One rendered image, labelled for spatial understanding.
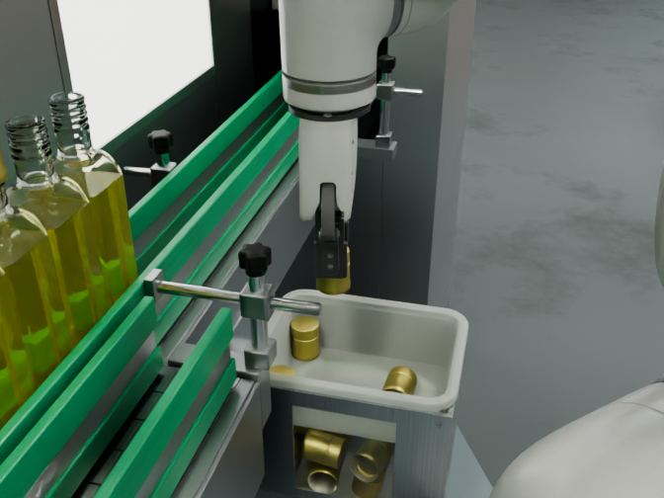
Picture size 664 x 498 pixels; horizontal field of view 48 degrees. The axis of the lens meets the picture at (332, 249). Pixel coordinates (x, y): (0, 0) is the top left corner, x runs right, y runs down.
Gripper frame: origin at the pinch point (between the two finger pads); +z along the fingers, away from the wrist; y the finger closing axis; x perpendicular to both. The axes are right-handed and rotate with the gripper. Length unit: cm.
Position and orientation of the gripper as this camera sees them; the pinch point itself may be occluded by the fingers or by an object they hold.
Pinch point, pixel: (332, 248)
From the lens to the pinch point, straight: 76.1
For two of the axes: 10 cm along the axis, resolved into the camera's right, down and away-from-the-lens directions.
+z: 0.1, 8.6, 5.0
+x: 10.0, 0.1, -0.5
